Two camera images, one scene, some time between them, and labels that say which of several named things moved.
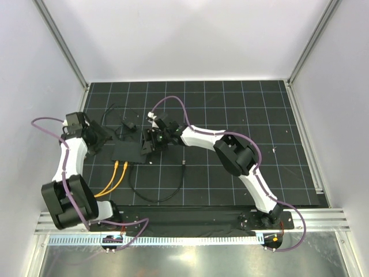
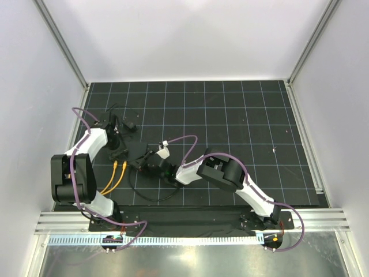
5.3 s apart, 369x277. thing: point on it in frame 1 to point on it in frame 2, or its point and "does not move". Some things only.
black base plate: [196, 221] does not move
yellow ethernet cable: [116, 165] does not move
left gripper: [102, 137] to [122, 149]
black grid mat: [262, 112] does not move
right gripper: [149, 135] to [137, 164]
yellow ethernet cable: [125, 168] does not move
